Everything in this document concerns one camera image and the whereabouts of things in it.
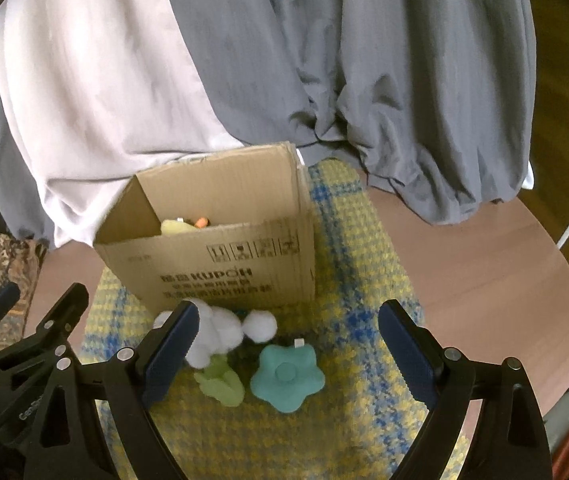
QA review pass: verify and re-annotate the brown cardboard box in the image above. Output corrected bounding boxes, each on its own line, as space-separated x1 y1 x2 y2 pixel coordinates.
94 142 316 313

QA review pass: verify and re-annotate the yellow blue woven mat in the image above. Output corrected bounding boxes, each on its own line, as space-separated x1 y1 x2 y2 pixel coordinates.
79 157 471 480

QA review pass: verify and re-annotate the green plush toy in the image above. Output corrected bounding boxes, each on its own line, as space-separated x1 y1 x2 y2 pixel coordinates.
194 354 245 408

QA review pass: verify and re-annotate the yellow duck plush toy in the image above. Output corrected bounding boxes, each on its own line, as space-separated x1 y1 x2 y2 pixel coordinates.
161 217 211 235

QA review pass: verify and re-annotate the grey bed duvet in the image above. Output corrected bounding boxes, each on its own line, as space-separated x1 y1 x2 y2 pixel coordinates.
0 0 536 244

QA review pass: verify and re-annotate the brown patterned cloth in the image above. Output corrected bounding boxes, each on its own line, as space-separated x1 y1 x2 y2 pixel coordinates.
0 234 48 350

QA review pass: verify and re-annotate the pale pink bed sheet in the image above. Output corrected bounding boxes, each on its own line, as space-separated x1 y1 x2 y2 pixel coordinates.
0 0 238 246

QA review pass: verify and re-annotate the white plush toy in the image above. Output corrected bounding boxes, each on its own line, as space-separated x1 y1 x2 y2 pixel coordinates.
153 297 279 370

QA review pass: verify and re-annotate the teal star plush cushion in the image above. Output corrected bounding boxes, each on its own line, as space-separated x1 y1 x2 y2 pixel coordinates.
250 344 325 414

